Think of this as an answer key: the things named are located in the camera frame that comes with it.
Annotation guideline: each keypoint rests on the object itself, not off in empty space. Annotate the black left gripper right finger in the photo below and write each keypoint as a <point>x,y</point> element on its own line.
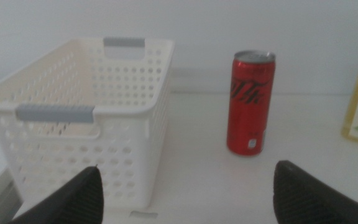
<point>306,202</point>

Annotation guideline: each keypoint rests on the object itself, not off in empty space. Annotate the white perforated plastic basket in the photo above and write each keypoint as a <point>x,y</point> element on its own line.
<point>149,140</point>

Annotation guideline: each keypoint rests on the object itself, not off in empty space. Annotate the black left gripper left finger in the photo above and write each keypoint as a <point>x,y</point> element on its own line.
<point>76,202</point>

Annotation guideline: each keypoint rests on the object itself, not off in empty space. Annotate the red cola can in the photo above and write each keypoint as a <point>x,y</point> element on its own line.
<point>249,124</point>

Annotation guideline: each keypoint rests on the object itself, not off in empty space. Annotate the white wall trunking strip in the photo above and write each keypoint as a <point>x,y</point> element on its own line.
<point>306,82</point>

